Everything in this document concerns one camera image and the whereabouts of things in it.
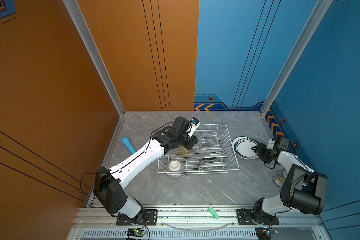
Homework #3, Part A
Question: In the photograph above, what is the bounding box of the aluminium front rail frame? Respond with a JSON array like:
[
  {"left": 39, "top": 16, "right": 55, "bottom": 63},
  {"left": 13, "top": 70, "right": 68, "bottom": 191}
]
[{"left": 68, "top": 204, "right": 331, "bottom": 240}]

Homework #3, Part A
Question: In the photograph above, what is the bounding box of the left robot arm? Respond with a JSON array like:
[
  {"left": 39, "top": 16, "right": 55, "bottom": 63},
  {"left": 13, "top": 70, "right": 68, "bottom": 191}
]
[{"left": 93, "top": 117, "right": 200, "bottom": 222}]

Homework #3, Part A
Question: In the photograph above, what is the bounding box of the circuit board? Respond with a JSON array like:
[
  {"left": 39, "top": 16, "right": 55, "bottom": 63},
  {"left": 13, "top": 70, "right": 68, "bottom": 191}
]
[
  {"left": 127, "top": 228, "right": 147, "bottom": 240},
  {"left": 255, "top": 229, "right": 274, "bottom": 240}
]

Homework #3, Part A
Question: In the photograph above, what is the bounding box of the left circuit board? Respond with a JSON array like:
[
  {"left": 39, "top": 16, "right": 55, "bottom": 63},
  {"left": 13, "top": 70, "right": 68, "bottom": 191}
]
[{"left": 127, "top": 228, "right": 147, "bottom": 240}]

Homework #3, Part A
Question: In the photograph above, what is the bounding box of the small metal dish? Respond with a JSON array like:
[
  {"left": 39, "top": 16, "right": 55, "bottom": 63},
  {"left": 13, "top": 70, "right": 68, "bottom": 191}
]
[{"left": 273, "top": 174, "right": 285, "bottom": 188}]

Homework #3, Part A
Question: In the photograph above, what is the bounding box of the clear upside-down glass bowl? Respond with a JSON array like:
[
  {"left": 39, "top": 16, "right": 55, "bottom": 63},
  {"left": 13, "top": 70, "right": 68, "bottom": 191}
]
[{"left": 166, "top": 160, "right": 185, "bottom": 178}]

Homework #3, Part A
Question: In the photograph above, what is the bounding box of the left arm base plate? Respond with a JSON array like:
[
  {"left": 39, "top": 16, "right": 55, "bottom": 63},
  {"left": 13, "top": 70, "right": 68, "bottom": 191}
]
[{"left": 116, "top": 209, "right": 158, "bottom": 226}]

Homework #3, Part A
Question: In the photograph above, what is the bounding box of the yellow transparent cup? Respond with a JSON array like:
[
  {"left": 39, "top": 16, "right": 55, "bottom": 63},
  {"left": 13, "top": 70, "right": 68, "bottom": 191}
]
[{"left": 179, "top": 146, "right": 191, "bottom": 157}]

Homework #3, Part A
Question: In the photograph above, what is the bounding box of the green clip on rail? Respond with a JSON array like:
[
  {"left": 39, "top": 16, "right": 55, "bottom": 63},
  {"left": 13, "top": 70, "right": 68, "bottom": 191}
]
[{"left": 208, "top": 207, "right": 219, "bottom": 220}]

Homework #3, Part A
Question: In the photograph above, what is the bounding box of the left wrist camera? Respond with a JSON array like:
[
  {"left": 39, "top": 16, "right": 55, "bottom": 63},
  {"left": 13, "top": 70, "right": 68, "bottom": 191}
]
[{"left": 187, "top": 117, "right": 200, "bottom": 138}]

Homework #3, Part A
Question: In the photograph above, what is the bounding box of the right circuit board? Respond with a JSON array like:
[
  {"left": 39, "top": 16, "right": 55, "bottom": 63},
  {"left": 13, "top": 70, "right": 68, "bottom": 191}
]
[{"left": 255, "top": 229, "right": 274, "bottom": 240}]

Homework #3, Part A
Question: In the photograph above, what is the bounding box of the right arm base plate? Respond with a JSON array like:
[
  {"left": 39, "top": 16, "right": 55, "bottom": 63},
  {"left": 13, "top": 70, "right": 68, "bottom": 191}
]
[{"left": 236, "top": 208, "right": 280, "bottom": 226}]

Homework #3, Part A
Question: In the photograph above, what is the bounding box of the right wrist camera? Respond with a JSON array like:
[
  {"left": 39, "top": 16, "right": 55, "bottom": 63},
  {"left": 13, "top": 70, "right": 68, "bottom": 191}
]
[{"left": 267, "top": 138, "right": 276, "bottom": 149}]

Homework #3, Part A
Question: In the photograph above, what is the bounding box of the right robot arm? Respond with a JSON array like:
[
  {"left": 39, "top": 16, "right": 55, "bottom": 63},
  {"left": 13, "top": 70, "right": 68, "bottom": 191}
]
[{"left": 252, "top": 136, "right": 328, "bottom": 218}]

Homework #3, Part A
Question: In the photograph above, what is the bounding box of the white wire dish rack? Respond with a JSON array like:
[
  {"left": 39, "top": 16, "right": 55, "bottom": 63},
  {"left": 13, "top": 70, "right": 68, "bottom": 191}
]
[{"left": 158, "top": 124, "right": 240, "bottom": 175}]

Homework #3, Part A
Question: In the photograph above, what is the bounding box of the blue cylinder handle tool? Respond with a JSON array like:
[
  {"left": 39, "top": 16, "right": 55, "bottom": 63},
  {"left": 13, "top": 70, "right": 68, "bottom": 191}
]
[{"left": 121, "top": 137, "right": 136, "bottom": 155}]

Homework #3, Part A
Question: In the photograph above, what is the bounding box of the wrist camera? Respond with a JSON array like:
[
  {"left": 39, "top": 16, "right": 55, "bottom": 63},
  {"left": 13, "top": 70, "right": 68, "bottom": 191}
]
[
  {"left": 267, "top": 138, "right": 276, "bottom": 149},
  {"left": 187, "top": 117, "right": 200, "bottom": 138}
]

